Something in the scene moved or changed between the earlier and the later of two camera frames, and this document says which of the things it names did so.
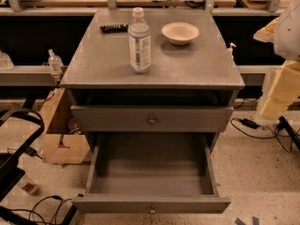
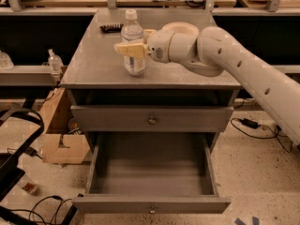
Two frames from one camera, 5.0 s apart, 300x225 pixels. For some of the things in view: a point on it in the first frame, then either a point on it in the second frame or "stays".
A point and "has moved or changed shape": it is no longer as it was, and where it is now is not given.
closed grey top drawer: [108, 118] stays
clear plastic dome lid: [6, 62] stays
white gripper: [289, 35] → [157, 46]
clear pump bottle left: [55, 63] stays
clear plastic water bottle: [139, 43] has moved or changed shape
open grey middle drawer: [145, 172] stays
